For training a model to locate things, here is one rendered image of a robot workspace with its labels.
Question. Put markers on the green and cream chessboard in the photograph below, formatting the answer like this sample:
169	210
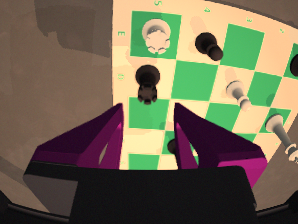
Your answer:
257	52

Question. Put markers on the white pawn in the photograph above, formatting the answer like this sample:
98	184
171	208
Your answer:
234	90

